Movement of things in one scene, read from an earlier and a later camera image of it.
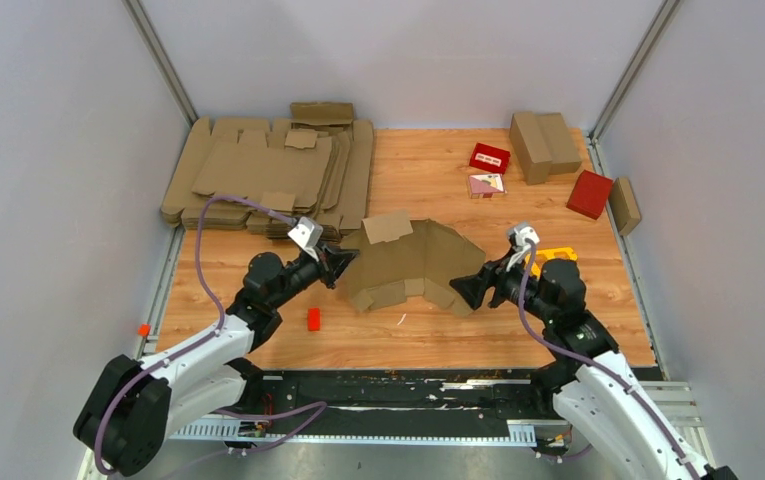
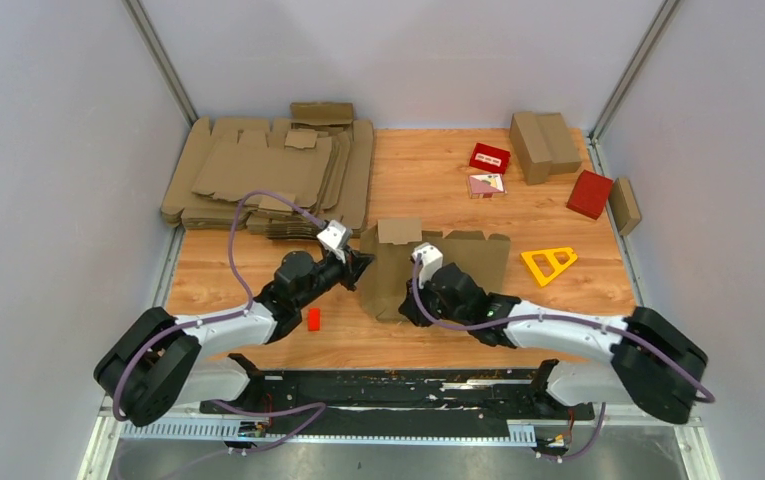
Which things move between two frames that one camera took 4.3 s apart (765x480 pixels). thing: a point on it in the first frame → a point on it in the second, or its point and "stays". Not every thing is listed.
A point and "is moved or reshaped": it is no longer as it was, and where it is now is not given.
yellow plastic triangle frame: (541, 256) stays
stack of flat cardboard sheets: (317, 164) stays
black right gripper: (491, 274) → (411, 308)
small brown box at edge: (624, 205) stays
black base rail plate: (410, 395) stays
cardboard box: (392, 248) is moved or reshaped
